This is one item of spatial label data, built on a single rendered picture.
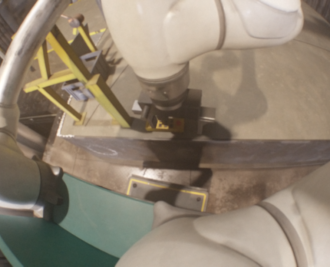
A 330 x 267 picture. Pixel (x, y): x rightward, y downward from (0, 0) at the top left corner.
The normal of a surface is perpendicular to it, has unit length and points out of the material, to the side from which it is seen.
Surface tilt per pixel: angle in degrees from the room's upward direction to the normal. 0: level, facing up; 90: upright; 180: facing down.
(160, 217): 15
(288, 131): 0
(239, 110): 0
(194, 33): 88
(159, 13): 86
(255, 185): 0
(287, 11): 107
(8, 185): 86
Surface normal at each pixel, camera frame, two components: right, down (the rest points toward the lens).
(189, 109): -0.22, 0.91
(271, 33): 0.20, 0.96
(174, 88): 0.39, 0.82
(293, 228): -0.29, -0.87
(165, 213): -0.28, -0.58
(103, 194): -0.17, -0.39
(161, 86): 0.04, 0.91
